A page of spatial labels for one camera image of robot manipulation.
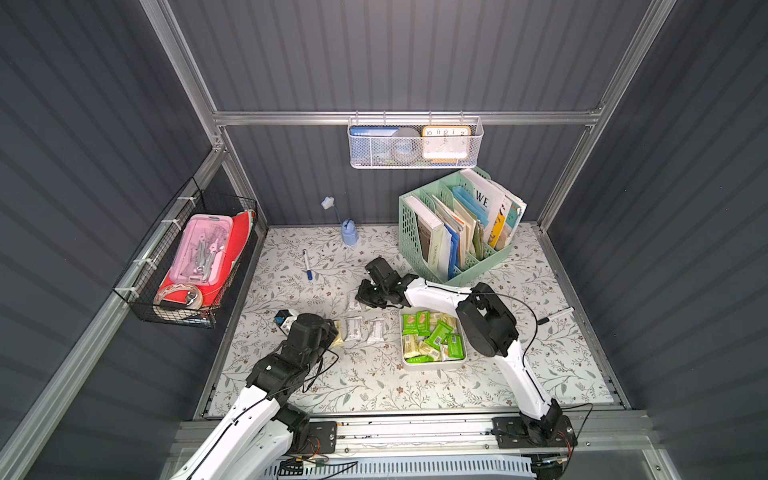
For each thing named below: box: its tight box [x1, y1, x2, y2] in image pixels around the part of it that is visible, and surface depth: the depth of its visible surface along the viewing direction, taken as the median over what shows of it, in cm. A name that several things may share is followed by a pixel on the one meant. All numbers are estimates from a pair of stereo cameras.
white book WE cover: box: [460, 169, 505, 243], surface depth 98 cm
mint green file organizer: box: [398, 166, 527, 286], surface depth 96 cm
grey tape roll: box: [390, 127, 422, 165], surface depth 90 cm
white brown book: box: [404, 195, 444, 273], surface depth 91 cm
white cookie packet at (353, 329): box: [344, 316, 363, 341], surface depth 93 cm
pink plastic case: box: [168, 214, 233, 287], surface depth 74 cm
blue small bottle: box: [342, 218, 359, 246], surface depth 114 cm
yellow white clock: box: [421, 125, 472, 164], surface depth 90 cm
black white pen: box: [537, 306, 576, 325], surface depth 96 cm
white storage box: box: [398, 306, 467, 371], surface depth 86 cm
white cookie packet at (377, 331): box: [367, 318, 385, 343], surface depth 93 cm
